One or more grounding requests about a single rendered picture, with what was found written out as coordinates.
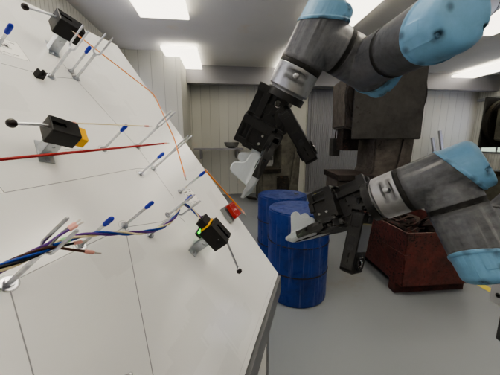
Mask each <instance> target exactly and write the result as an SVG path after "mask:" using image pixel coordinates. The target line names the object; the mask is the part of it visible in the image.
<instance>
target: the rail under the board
mask: <svg viewBox="0 0 500 375"><path fill-rule="evenodd" d="M280 293H281V276H280V275H278V276H277V279H276V281H275V285H274V288H273V291H272V295H271V298H270V300H269V304H268V307H267V309H266V313H265V315H264V318H263V322H262V324H261V327H260V331H259V333H258V336H257V340H256V342H255V345H254V349H253V351H252V354H251V358H250V360H249V364H248V367H247V369H246V373H245V375H258V372H259V369H260V364H261V361H262V358H263V354H264V350H265V347H266V343H267V339H268V337H269V331H270V329H271V326H272V321H273V318H274V315H275V310H276V307H277V304H278V299H279V296H280Z"/></svg>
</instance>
